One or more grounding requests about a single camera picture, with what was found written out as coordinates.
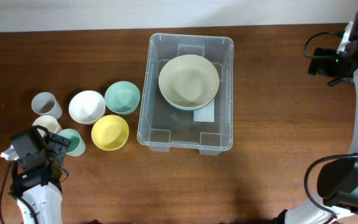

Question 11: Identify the green cup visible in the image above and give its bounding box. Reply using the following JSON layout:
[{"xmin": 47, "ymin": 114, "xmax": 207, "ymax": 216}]
[{"xmin": 59, "ymin": 129, "xmax": 86, "ymax": 157}]

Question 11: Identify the cream plate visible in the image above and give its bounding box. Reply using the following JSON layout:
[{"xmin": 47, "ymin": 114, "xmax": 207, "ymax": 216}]
[{"xmin": 162, "ymin": 93, "xmax": 215, "ymax": 110}]

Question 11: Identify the beige plate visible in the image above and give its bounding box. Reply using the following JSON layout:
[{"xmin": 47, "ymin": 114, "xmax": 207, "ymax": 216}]
[{"xmin": 158, "ymin": 55, "xmax": 220, "ymax": 96}]

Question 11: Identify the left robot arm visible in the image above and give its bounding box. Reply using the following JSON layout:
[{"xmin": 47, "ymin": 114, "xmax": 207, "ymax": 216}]
[{"xmin": 9, "ymin": 125, "xmax": 71, "ymax": 223}]

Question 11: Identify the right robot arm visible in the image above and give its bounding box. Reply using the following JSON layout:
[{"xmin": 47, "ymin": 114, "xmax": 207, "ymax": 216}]
[{"xmin": 273, "ymin": 11, "xmax": 358, "ymax": 223}]

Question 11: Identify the cream cup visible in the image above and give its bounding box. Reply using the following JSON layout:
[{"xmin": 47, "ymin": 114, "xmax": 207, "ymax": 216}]
[{"xmin": 32, "ymin": 115, "xmax": 63, "ymax": 134}]

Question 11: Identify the grey cup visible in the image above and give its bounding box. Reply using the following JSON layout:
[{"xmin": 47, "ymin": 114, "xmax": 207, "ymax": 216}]
[{"xmin": 31, "ymin": 92, "xmax": 63, "ymax": 119}]

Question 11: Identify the white bowl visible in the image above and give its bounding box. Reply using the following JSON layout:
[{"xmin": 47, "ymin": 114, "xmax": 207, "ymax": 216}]
[{"xmin": 68, "ymin": 90, "xmax": 106, "ymax": 124}]

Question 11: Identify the yellow bowl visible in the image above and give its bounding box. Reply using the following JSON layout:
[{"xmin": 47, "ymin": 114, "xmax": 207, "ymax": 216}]
[{"xmin": 91, "ymin": 115, "xmax": 129, "ymax": 151}]

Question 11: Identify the green bowl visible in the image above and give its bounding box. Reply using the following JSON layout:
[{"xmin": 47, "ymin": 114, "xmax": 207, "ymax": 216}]
[{"xmin": 104, "ymin": 81, "xmax": 140, "ymax": 115}]

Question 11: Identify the clear plastic storage bin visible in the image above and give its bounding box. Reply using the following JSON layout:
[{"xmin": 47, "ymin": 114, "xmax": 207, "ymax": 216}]
[{"xmin": 137, "ymin": 33, "xmax": 234, "ymax": 155}]

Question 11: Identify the white label in bin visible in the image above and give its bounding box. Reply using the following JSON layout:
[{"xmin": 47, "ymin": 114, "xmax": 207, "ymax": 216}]
[{"xmin": 193, "ymin": 100, "xmax": 214, "ymax": 123}]

